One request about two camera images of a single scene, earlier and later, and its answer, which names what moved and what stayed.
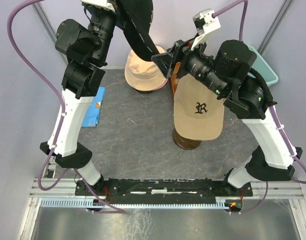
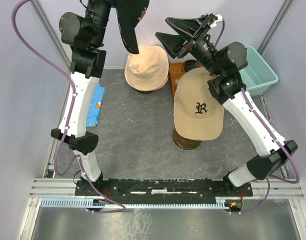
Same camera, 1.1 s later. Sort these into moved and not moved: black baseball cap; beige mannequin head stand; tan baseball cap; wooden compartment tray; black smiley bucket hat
Moved: black baseball cap
Not moved: black smiley bucket hat; wooden compartment tray; beige mannequin head stand; tan baseball cap
